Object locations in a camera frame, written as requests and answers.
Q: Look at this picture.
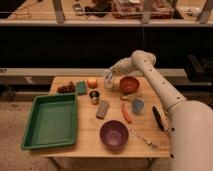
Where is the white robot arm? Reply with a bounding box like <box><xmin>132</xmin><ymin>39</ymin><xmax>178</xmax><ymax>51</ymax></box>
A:
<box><xmin>108</xmin><ymin>50</ymin><xmax>213</xmax><ymax>171</ymax></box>

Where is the white paper cup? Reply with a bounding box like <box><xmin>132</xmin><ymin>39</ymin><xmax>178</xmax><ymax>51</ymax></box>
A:
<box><xmin>104</xmin><ymin>80</ymin><xmax>114</xmax><ymax>90</ymax></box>

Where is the small metal cup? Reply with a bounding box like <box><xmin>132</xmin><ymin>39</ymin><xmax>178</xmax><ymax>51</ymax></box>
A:
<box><xmin>89</xmin><ymin>90</ymin><xmax>100</xmax><ymax>105</ymax></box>

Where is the red orange bowl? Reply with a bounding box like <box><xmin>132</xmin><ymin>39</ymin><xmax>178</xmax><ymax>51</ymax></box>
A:
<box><xmin>119</xmin><ymin>76</ymin><xmax>140</xmax><ymax>94</ymax></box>

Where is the orange fruit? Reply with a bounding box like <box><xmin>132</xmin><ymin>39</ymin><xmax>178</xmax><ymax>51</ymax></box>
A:
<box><xmin>87</xmin><ymin>77</ymin><xmax>97</xmax><ymax>88</ymax></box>

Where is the beige wooden utensil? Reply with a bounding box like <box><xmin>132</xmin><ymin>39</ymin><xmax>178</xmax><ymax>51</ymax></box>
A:
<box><xmin>121</xmin><ymin>93</ymin><xmax>142</xmax><ymax>101</ymax></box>

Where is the orange carrot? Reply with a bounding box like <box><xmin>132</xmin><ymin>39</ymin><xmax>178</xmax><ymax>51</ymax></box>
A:
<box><xmin>121</xmin><ymin>102</ymin><xmax>132</xmax><ymax>123</ymax></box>

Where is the green sponge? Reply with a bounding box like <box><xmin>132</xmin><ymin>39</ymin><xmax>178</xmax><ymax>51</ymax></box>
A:
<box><xmin>76</xmin><ymin>81</ymin><xmax>87</xmax><ymax>95</ymax></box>

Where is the grey sponge block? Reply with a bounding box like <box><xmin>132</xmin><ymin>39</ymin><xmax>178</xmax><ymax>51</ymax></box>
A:
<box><xmin>96</xmin><ymin>100</ymin><xmax>109</xmax><ymax>119</ymax></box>

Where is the bunch of dark grapes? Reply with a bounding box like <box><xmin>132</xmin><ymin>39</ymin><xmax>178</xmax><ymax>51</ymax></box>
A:
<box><xmin>57</xmin><ymin>81</ymin><xmax>76</xmax><ymax>93</ymax></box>

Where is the wooden table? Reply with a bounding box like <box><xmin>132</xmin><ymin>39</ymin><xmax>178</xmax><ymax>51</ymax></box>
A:
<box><xmin>31</xmin><ymin>77</ymin><xmax>170</xmax><ymax>158</ymax></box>

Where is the purple bowl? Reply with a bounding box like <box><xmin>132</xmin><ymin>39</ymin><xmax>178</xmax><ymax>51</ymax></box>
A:
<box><xmin>99</xmin><ymin>120</ymin><xmax>129</xmax><ymax>149</ymax></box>

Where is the green plastic tray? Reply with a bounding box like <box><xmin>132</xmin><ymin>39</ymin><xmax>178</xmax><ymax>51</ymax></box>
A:
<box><xmin>21</xmin><ymin>93</ymin><xmax>77</xmax><ymax>150</ymax></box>

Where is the black handled knife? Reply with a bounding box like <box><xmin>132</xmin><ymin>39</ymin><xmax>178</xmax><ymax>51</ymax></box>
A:
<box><xmin>152</xmin><ymin>106</ymin><xmax>164</xmax><ymax>131</ymax></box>

